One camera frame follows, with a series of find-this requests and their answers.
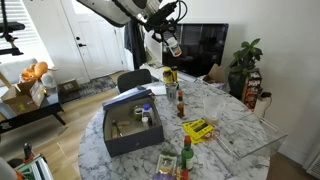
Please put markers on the green leafy houseplant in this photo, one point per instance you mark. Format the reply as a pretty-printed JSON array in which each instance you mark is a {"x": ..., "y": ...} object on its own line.
[{"x": 246, "y": 55}]

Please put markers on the red capped hot sauce bottle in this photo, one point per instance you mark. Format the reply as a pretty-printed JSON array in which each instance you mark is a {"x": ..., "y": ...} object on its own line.
[{"x": 180, "y": 106}]

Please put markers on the green glass bottle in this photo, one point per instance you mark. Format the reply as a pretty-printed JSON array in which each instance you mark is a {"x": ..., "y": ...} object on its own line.
[{"x": 187, "y": 156}]

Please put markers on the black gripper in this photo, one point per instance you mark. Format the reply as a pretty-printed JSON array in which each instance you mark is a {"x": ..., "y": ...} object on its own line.
[{"x": 163, "y": 18}]

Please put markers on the brown cardboard box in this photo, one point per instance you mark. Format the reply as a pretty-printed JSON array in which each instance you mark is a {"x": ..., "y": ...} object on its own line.
[{"x": 215, "y": 75}]

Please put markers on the yellow capped vitamin bottle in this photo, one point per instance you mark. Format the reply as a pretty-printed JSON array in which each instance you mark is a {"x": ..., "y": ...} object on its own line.
[{"x": 167, "y": 76}]

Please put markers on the black flat screen television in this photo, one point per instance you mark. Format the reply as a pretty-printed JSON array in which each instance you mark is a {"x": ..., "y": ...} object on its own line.
[{"x": 200, "y": 50}]

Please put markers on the green white crate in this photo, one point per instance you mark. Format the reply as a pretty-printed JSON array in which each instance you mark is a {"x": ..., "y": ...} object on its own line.
[{"x": 35, "y": 168}]

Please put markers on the small slim white bottle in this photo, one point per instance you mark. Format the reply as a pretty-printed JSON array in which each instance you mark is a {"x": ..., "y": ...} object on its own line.
[{"x": 145, "y": 123}]

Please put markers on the white medicine bottle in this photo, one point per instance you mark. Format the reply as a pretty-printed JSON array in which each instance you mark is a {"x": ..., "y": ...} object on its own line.
[{"x": 174, "y": 46}]

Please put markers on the small red packet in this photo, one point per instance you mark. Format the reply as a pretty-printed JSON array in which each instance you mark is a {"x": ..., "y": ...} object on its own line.
[{"x": 184, "y": 174}]

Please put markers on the blue cardboard box base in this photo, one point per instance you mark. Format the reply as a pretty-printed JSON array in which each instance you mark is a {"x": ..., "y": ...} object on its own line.
[{"x": 136, "y": 140}]

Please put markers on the grey floor rug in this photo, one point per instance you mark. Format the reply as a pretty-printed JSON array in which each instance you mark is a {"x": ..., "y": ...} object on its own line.
[{"x": 96, "y": 86}]

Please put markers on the orange plush toy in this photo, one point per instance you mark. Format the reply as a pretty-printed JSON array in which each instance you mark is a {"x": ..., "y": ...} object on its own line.
[{"x": 35, "y": 70}]

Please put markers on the black camera stand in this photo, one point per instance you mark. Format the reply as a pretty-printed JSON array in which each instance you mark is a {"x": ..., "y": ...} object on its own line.
[{"x": 8, "y": 33}]

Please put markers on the blue capped white bottle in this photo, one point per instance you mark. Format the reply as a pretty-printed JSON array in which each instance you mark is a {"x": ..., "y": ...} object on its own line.
[{"x": 147, "y": 113}]

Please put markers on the light grey sofa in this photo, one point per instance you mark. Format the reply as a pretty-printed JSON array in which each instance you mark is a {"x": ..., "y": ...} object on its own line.
[{"x": 13, "y": 70}]

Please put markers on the white paper napkin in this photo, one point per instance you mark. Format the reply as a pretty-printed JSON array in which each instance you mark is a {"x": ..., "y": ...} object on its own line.
[{"x": 156, "y": 90}]

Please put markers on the black remote control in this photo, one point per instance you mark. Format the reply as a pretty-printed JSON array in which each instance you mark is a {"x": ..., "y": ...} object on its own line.
[{"x": 141, "y": 87}]

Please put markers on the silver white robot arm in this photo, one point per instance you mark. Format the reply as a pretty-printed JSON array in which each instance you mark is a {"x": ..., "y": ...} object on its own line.
[{"x": 113, "y": 10}]

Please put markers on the yellow black packet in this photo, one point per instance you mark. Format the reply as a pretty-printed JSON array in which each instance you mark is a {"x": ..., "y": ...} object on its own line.
[{"x": 196, "y": 130}]

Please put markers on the clear acrylic box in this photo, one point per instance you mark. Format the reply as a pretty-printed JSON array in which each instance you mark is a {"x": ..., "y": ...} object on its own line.
[{"x": 250, "y": 136}]

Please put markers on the orange snack bag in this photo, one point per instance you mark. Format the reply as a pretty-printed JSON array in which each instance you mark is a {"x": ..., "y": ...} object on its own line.
[{"x": 252, "y": 90}]

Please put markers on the white door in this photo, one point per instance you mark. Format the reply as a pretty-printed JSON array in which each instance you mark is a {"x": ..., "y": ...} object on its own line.
[{"x": 96, "y": 40}]

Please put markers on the clear plastic cup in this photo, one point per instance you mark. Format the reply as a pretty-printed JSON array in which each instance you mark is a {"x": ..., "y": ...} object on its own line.
[{"x": 213, "y": 111}]

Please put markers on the black plant pot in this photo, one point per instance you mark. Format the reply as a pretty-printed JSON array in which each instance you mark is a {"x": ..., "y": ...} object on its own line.
[{"x": 236, "y": 85}]

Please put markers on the white wall heater grille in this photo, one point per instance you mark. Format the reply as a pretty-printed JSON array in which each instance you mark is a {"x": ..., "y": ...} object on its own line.
[{"x": 314, "y": 168}]

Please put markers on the red black hand tool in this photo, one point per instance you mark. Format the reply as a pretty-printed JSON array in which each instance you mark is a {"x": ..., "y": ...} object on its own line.
[{"x": 27, "y": 151}]

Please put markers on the clear glass cup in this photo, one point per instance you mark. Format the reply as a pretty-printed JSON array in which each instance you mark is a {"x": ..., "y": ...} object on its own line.
[{"x": 171, "y": 91}]

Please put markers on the purple packet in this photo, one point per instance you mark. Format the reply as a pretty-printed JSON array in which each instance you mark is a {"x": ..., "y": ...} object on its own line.
[{"x": 163, "y": 176}]

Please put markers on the black chair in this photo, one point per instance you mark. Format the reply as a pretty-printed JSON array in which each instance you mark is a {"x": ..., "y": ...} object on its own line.
[{"x": 133, "y": 80}]

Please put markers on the small flat cardboard box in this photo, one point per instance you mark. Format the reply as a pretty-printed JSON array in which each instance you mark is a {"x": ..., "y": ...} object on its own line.
[{"x": 69, "y": 86}]

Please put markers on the blue box lid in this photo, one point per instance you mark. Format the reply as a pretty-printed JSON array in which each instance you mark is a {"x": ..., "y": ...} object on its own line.
[{"x": 126, "y": 97}]

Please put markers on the black coffee table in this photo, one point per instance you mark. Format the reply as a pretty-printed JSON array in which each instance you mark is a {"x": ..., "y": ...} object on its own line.
[{"x": 43, "y": 110}]

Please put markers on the open cardboard box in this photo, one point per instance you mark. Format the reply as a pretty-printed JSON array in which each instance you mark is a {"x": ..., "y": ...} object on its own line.
[{"x": 21, "y": 100}]

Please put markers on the dark hanging coat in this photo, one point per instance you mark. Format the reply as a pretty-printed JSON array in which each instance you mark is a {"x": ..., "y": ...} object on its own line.
[{"x": 134, "y": 43}]

